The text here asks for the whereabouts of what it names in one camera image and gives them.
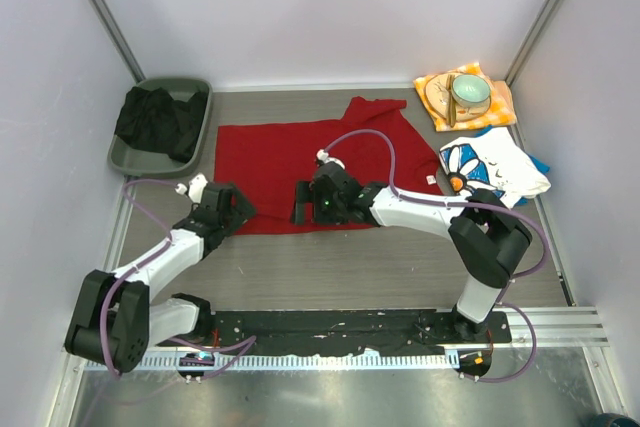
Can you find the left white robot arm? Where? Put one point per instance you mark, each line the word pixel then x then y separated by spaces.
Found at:
pixel 115 320

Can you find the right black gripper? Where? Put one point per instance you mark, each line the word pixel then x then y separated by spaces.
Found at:
pixel 306 192

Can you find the black t-shirt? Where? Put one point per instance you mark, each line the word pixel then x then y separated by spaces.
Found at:
pixel 153 121

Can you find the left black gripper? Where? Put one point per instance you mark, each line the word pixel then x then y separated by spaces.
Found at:
pixel 244 210

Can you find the beige plate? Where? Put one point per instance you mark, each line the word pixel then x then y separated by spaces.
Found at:
pixel 436 96

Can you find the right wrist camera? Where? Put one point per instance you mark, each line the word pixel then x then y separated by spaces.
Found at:
pixel 330 159

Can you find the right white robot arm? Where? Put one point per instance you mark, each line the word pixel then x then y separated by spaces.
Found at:
pixel 488 239

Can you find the wooden chopsticks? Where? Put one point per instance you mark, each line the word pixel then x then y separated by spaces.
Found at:
pixel 451 109

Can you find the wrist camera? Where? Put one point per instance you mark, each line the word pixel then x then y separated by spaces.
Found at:
pixel 330 159
pixel 194 188

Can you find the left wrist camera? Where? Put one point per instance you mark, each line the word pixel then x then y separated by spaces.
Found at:
pixel 194 188

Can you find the orange checkered cloth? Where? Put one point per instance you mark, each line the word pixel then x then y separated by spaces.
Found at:
pixel 500 113

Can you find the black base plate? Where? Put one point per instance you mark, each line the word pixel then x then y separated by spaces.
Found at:
pixel 338 333

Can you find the light green bowl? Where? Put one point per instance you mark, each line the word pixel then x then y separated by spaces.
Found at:
pixel 470 90

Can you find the white slotted cable duct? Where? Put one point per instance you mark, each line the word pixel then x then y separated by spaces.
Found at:
pixel 192 361

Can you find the white daisy print t-shirt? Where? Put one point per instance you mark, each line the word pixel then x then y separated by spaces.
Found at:
pixel 465 168

